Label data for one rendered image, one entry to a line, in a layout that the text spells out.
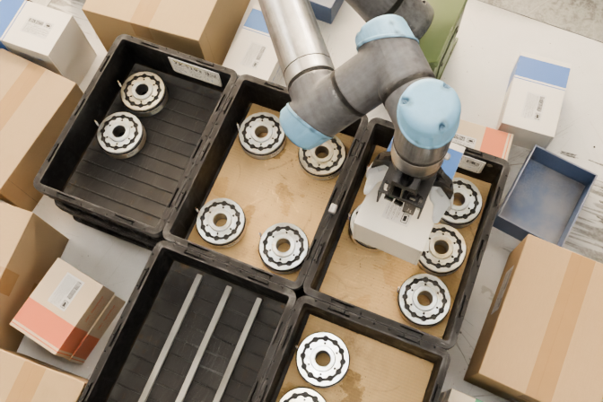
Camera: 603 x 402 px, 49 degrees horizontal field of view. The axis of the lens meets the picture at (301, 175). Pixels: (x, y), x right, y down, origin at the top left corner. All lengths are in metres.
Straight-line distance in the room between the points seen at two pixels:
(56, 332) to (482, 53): 1.20
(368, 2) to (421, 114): 0.73
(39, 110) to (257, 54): 0.52
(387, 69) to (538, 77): 0.84
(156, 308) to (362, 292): 0.42
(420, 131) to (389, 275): 0.62
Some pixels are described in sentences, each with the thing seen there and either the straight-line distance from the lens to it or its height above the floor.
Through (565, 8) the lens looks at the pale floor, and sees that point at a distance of 2.81.
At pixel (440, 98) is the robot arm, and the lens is 0.81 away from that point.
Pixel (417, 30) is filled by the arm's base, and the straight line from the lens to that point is 1.54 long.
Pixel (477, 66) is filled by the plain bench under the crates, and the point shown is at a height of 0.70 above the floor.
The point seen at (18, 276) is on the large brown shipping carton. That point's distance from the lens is 1.51.
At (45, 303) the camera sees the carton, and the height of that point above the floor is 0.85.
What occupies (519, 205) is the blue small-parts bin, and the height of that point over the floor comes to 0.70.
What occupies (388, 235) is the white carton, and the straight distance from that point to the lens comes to 1.08.
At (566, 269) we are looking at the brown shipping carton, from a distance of 1.42.
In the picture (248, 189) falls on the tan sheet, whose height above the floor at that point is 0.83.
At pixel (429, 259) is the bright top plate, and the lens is 1.36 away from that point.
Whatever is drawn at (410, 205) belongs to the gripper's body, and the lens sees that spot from 0.99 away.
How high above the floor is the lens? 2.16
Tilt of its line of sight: 68 degrees down
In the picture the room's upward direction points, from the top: 8 degrees counter-clockwise
